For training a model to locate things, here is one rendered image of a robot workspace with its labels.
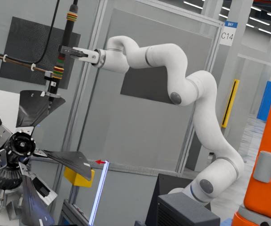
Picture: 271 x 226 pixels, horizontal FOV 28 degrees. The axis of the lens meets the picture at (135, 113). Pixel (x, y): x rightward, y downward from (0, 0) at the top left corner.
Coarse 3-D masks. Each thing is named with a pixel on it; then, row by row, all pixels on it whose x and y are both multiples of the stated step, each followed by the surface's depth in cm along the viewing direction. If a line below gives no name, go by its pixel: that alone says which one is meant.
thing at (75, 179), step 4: (68, 168) 285; (64, 172) 289; (68, 172) 284; (72, 172) 280; (92, 172) 279; (68, 176) 283; (72, 176) 279; (76, 176) 275; (80, 176) 276; (92, 176) 280; (72, 180) 278; (76, 180) 276; (80, 180) 277; (84, 180) 278; (76, 184) 276; (80, 184) 278; (84, 184) 279; (88, 184) 280
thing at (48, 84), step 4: (48, 72) 236; (44, 76) 236; (48, 76) 236; (48, 80) 235; (48, 84) 236; (48, 88) 236; (44, 92) 236; (48, 92) 234; (52, 96) 233; (56, 96) 234
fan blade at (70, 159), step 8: (48, 152) 243; (56, 152) 248; (64, 152) 252; (72, 152) 256; (80, 152) 259; (56, 160) 238; (64, 160) 242; (72, 160) 246; (80, 160) 251; (72, 168) 240; (80, 168) 244; (88, 168) 248; (88, 176) 243
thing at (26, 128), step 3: (27, 126) 242; (30, 126) 241; (33, 126) 241; (18, 129) 243; (24, 129) 241; (27, 129) 241; (30, 129) 240; (15, 132) 242; (27, 132) 239; (30, 132) 238
